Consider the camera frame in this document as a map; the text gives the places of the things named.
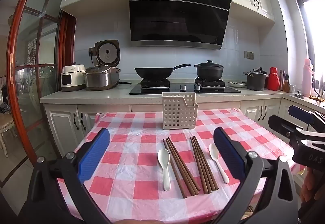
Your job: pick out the red wooden glass door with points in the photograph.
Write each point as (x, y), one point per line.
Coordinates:
(11, 61)

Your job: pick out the oil bottle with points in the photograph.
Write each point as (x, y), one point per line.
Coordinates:
(286, 85)

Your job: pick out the black glass gas stove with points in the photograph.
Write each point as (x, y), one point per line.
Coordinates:
(182, 90)

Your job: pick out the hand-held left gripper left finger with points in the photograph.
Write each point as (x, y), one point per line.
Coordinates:
(92, 158)

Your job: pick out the wall switch panel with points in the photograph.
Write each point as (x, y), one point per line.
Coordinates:
(248, 54)

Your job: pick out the wall power socket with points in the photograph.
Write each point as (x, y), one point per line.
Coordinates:
(92, 52)

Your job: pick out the white dining chair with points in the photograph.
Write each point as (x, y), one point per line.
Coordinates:
(7, 125)

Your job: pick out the pink water bottle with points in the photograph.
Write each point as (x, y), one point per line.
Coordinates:
(307, 79)

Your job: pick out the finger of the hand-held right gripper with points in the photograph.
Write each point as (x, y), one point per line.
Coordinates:
(281, 125)
(301, 113)

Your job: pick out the kitchen window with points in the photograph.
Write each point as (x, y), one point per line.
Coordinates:
(313, 36)

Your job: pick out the black wok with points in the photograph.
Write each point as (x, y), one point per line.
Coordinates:
(152, 73)

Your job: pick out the black lidded pot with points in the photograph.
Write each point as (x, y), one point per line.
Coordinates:
(208, 71)

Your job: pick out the white ceramic spoon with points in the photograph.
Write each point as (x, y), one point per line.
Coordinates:
(213, 150)
(163, 158)

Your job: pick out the person's right hand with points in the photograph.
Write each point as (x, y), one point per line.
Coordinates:
(308, 183)

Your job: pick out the black range hood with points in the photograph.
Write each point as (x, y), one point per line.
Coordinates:
(177, 11)

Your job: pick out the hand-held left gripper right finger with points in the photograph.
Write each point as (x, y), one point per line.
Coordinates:
(228, 155)

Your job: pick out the small white cooker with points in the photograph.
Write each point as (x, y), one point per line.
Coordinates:
(72, 77)

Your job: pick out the grey stockpot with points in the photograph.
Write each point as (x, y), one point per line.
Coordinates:
(255, 82)

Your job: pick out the steel bottle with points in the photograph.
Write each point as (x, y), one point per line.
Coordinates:
(282, 79)

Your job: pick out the open steel rice cooker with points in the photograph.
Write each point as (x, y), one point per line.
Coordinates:
(101, 78)

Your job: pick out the white plastic utensil basket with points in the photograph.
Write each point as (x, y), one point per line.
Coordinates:
(177, 112)

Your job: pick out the red checked tablecloth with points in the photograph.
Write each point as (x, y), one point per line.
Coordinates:
(142, 160)

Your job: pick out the red thermos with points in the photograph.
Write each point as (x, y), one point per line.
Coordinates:
(273, 80)

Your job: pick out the white plate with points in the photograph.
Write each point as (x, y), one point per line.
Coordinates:
(236, 84)

